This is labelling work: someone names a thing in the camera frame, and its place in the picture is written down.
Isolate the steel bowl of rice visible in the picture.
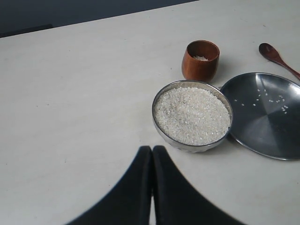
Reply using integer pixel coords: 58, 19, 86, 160
152, 80, 233, 153

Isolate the round steel plate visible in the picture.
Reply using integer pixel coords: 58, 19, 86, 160
221, 72, 300, 160

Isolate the dark red wooden spoon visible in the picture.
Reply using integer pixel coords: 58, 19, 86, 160
258, 43, 300, 80

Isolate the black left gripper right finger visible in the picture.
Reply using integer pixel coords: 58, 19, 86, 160
152, 145, 239, 225

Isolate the brown wooden cup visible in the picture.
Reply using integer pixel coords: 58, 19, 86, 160
181, 40, 220, 83

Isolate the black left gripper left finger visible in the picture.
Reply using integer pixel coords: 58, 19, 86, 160
69, 146, 152, 225

